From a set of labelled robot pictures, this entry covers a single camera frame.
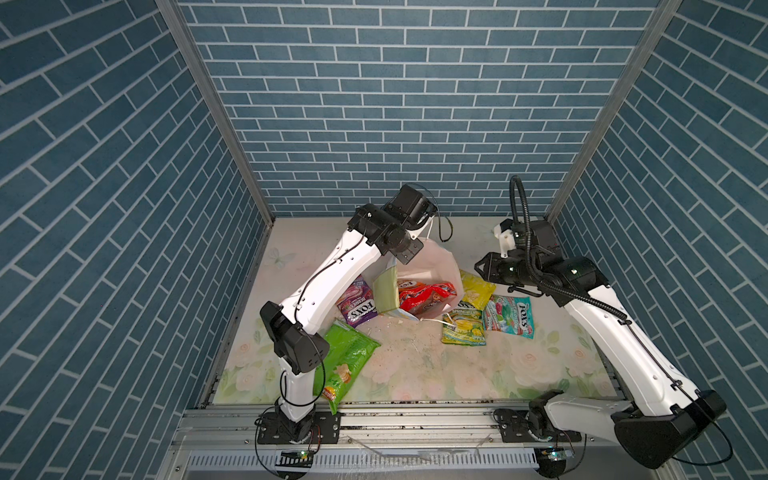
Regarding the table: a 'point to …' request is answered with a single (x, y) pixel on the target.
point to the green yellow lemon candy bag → (469, 325)
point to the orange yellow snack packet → (408, 283)
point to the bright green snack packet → (348, 351)
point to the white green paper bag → (435, 262)
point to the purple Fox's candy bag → (357, 305)
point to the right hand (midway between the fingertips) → (474, 262)
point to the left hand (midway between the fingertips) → (406, 242)
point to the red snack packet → (419, 298)
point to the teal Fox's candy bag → (511, 315)
